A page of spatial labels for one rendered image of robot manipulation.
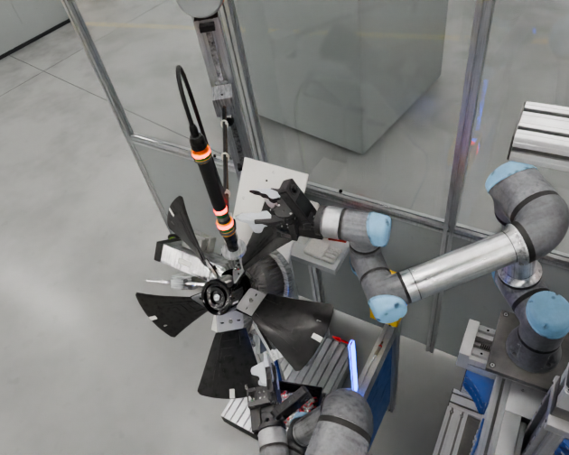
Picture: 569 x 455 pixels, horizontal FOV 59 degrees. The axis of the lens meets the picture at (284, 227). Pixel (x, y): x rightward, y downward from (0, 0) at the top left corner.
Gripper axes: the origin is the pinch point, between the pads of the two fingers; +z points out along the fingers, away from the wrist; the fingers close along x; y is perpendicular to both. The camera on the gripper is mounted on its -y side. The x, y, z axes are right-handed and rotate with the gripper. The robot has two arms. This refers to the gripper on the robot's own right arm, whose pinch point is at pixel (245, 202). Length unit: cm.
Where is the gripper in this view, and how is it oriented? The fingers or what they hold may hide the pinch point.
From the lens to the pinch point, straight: 123.2
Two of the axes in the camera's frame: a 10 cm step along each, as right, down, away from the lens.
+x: 3.3, -7.3, 6.0
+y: 1.4, 6.6, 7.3
